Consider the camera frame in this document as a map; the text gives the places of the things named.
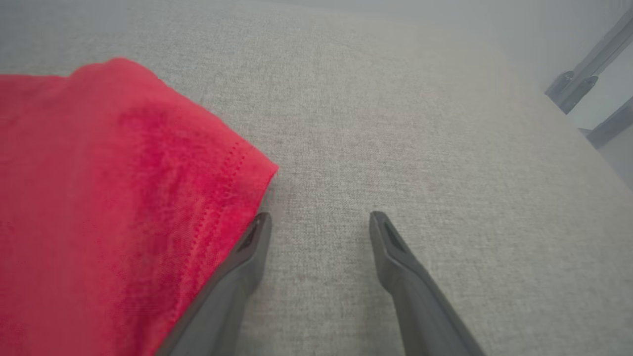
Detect red shorts with white stripes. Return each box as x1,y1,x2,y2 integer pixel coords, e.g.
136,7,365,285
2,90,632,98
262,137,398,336
0,58,279,356

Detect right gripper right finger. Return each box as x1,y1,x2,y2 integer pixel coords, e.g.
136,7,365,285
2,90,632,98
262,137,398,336
369,211,485,356

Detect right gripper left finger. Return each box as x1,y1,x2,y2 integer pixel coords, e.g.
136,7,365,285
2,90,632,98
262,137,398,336
158,213,273,356

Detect grey metal upright bar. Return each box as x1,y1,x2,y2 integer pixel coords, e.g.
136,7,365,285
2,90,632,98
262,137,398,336
579,96,633,150

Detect grey metal frame post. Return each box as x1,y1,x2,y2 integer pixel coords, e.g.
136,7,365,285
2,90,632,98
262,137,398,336
556,7,633,102

